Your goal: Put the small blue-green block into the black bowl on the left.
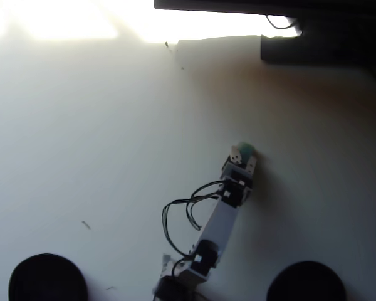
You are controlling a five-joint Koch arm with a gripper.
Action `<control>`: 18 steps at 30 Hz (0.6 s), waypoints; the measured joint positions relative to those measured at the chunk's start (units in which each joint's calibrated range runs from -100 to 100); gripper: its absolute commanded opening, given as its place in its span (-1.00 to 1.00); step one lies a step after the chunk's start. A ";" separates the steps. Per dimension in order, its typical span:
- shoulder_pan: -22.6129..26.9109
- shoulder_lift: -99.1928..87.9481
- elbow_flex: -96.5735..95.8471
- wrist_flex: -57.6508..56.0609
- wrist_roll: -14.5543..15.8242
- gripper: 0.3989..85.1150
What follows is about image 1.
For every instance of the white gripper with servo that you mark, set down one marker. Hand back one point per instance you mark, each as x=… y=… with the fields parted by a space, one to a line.
x=238 y=175

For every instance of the black round bowl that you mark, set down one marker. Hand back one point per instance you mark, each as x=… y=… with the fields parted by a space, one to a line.
x=47 y=279
x=305 y=282

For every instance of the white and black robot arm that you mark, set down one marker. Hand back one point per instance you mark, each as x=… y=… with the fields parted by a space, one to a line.
x=221 y=222

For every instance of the black box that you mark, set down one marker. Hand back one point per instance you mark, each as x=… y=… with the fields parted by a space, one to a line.
x=316 y=50

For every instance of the black overhead bar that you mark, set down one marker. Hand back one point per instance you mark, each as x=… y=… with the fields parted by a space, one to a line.
x=238 y=5

